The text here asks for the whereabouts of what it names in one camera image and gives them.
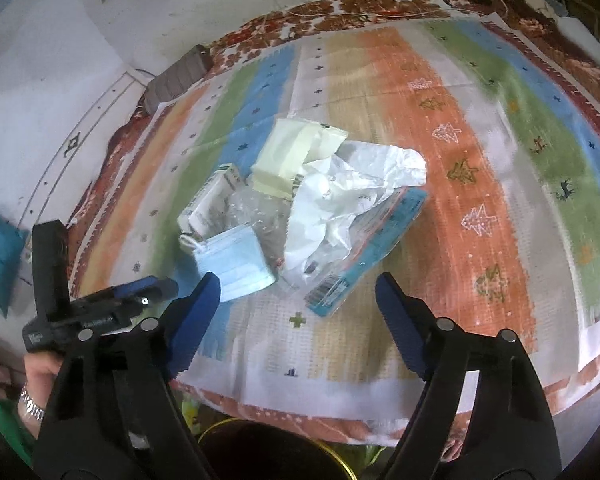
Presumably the person's left forearm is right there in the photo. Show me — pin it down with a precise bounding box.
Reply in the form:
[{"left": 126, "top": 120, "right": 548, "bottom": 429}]
[{"left": 20, "top": 412, "right": 44, "bottom": 443}]

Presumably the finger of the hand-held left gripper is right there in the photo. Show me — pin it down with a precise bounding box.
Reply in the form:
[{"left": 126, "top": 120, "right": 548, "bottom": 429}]
[{"left": 87, "top": 276, "right": 181, "bottom": 318}]

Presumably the pale yellow paper packet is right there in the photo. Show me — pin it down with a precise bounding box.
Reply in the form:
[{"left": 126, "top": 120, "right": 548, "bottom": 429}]
[{"left": 251, "top": 117, "right": 349, "bottom": 198}]

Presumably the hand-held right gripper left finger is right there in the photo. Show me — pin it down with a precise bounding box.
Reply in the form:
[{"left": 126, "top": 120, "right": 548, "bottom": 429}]
[{"left": 32, "top": 271, "right": 222, "bottom": 480}]

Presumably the striped woven mat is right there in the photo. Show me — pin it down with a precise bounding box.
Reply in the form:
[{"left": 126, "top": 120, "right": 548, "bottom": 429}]
[{"left": 67, "top": 15, "right": 600, "bottom": 421}]

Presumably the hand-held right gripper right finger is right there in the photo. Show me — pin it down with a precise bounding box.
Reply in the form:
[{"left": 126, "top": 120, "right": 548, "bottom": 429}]
[{"left": 375, "top": 271, "right": 563, "bottom": 480}]

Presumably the blue face mask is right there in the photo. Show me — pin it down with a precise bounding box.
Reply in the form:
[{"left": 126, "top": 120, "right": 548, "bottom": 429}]
[{"left": 180, "top": 223, "right": 277, "bottom": 303}]

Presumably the white plastic bag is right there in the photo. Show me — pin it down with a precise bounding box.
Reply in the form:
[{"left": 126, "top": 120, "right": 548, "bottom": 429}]
[{"left": 282, "top": 141, "right": 427, "bottom": 286}]

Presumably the person's left hand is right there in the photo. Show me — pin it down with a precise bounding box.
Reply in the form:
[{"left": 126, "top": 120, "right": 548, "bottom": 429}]
[{"left": 22, "top": 352, "right": 65, "bottom": 407}]

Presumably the white wrapper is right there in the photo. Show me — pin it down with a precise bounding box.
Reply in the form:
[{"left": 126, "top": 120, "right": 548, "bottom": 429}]
[{"left": 176, "top": 162, "right": 246, "bottom": 241}]

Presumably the blue-edged plastic packet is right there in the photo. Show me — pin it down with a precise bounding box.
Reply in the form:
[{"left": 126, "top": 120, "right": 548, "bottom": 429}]
[{"left": 300, "top": 185, "right": 428, "bottom": 318}]

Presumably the green garment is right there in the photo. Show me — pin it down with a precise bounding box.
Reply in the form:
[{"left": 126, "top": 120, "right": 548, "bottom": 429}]
[{"left": 0, "top": 399, "right": 36, "bottom": 467}]

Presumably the teal cloth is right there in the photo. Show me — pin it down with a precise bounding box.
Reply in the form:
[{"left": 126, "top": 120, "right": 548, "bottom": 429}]
[{"left": 0, "top": 204, "right": 28, "bottom": 318}]

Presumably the silver wristwatch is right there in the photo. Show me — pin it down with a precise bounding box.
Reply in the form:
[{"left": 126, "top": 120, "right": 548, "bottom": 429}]
[{"left": 19, "top": 384, "right": 47, "bottom": 423}]

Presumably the brown bin with gold rim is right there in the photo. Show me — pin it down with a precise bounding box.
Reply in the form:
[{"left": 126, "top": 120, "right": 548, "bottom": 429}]
[{"left": 195, "top": 417, "right": 361, "bottom": 480}]

